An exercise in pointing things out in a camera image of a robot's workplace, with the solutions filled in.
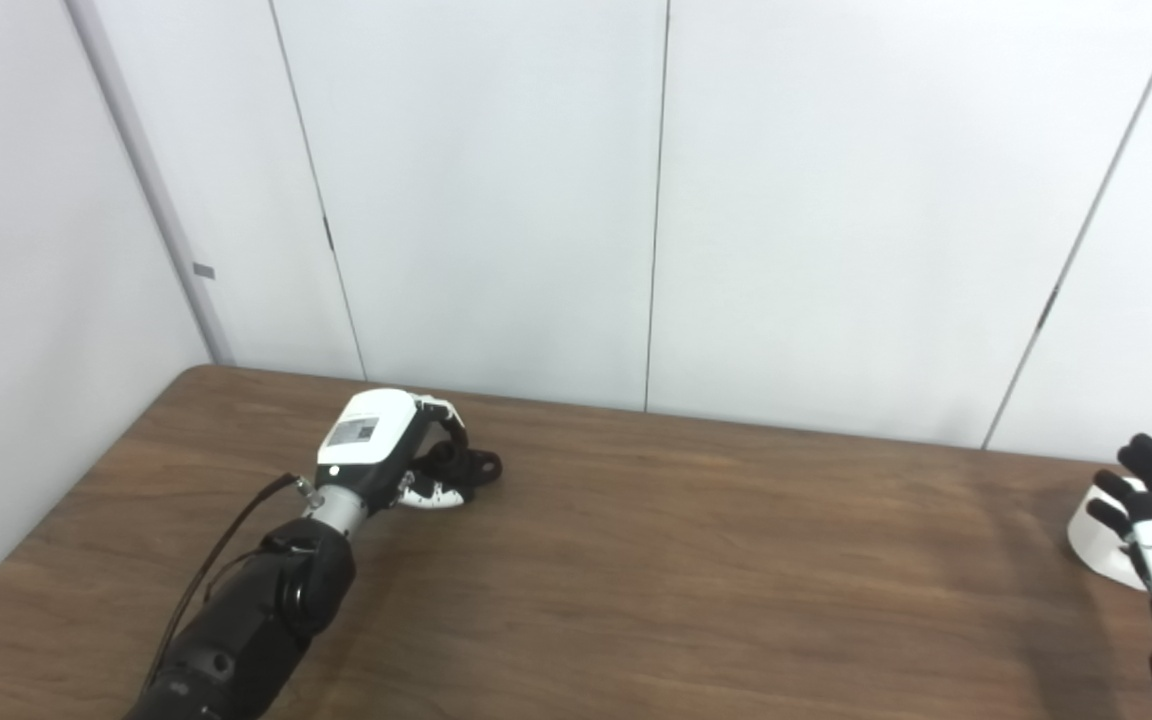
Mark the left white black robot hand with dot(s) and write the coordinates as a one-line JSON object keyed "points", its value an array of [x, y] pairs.
{"points": [[366, 430]]}

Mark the round white piece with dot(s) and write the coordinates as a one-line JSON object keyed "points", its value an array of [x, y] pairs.
{"points": [[1096, 545]]}

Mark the black holder with flange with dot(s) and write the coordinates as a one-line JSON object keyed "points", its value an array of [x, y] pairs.
{"points": [[481, 465]]}

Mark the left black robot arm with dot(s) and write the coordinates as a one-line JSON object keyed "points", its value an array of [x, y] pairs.
{"points": [[256, 620]]}

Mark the black panel seam clip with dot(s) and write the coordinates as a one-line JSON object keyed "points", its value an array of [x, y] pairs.
{"points": [[328, 233]]}

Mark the grey wall corner strip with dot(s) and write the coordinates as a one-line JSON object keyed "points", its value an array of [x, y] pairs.
{"points": [[158, 200]]}

